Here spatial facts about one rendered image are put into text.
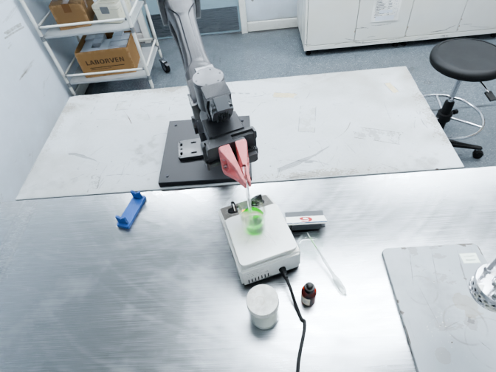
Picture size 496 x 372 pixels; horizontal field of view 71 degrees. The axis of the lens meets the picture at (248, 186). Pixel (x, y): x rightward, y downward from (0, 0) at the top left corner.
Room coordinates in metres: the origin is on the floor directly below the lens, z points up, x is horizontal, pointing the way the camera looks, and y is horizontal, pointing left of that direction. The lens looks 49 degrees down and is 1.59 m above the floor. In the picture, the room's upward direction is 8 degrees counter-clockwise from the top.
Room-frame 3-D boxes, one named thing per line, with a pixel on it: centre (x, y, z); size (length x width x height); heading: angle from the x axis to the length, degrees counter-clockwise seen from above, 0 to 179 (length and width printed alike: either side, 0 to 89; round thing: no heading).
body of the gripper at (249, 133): (0.49, 0.03, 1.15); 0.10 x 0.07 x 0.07; 104
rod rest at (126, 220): (0.56, 0.30, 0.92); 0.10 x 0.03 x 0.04; 159
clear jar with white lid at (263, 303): (0.25, 0.00, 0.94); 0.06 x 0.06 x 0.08
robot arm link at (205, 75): (0.59, 0.05, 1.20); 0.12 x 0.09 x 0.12; 11
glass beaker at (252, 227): (0.40, 0.00, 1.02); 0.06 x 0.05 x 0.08; 53
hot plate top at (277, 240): (0.38, -0.01, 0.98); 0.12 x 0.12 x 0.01; 12
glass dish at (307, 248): (0.39, -0.12, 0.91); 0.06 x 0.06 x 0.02
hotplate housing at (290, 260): (0.41, -0.01, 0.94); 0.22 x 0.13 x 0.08; 12
